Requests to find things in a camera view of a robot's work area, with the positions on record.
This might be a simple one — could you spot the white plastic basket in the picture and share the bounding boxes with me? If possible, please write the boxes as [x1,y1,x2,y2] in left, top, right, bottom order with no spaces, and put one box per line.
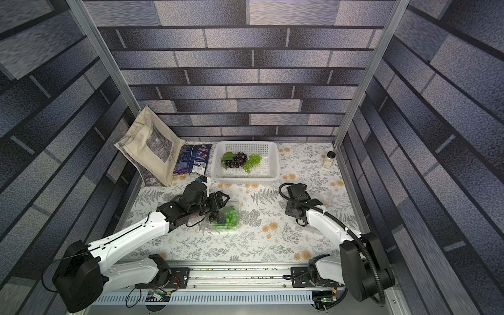
[210,141,280,185]

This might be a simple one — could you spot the blue snack bag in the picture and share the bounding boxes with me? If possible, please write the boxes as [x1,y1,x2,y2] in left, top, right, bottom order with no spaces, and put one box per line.
[173,144,212,176]

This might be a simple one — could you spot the left aluminium frame post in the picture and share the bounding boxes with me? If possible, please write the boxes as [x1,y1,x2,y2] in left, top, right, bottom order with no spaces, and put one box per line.
[66,0,140,116]

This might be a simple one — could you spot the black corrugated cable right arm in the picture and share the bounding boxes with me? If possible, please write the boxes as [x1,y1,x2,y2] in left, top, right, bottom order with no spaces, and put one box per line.
[277,182,387,307]

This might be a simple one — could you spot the floral tablecloth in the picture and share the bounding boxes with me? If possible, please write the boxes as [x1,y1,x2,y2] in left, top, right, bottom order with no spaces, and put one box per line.
[127,143,358,263]

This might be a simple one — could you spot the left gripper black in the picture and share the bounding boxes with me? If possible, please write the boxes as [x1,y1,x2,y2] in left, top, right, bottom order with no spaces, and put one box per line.
[190,190,232,218]

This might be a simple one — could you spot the circuit board left wires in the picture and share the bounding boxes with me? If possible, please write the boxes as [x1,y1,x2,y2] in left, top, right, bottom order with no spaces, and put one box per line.
[125,287,178,310]

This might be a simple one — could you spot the bright green grape bunch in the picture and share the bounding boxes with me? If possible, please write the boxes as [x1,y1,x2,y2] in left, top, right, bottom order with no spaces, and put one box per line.
[213,207,240,230]

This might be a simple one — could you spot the dark purple grape bunch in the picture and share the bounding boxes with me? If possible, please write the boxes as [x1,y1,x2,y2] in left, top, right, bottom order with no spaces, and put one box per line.
[223,152,248,169]

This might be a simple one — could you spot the aluminium rail base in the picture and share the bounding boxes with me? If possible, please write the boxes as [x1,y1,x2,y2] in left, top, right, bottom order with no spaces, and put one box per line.
[66,260,412,315]

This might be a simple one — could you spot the beige canvas tote bag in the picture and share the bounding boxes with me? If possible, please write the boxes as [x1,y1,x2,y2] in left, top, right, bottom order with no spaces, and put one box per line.
[114,107,186,186]

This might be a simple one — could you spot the aluminium frame post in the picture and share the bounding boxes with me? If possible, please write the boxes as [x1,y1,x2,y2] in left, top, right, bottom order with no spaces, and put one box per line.
[333,0,410,150]
[66,0,140,116]

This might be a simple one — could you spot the small bottle black cap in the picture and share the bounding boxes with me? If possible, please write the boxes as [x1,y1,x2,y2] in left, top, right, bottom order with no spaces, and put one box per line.
[323,151,336,169]

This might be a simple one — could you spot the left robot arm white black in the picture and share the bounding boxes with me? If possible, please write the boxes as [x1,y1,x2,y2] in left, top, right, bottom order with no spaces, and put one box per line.
[52,177,230,313]

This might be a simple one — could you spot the green circuit board right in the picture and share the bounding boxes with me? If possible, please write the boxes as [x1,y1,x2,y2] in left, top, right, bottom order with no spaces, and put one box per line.
[312,290,340,311]

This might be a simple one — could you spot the small dark grape bunch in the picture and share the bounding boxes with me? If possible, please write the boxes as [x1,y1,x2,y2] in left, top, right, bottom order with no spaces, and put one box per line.
[209,211,225,224]

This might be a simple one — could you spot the right aluminium frame post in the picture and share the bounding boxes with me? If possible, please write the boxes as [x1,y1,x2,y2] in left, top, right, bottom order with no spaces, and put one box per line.
[333,0,410,150]

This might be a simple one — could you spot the clear clamshell container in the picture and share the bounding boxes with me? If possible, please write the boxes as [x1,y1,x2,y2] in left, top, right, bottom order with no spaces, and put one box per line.
[207,201,240,232]
[307,186,353,216]

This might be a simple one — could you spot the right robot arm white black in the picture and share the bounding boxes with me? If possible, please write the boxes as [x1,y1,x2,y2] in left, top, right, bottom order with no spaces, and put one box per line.
[278,182,395,307]

